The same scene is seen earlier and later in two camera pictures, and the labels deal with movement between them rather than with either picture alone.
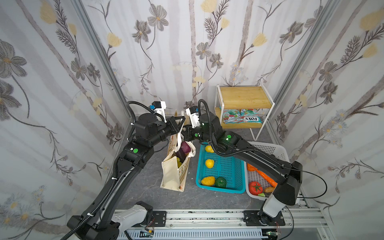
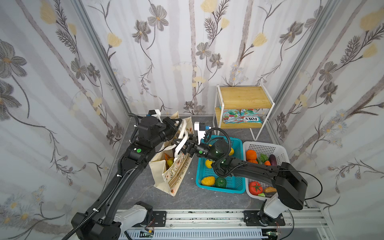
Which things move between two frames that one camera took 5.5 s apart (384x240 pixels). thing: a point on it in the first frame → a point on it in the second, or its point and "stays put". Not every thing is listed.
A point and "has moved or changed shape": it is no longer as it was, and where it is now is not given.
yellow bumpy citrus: [209, 181] stays put
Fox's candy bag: [249, 115] stays put
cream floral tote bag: [172, 177] has moved or changed shape
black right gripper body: [192, 133] → [191, 146]
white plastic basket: [277, 149] stays put
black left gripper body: [174, 125] stays put
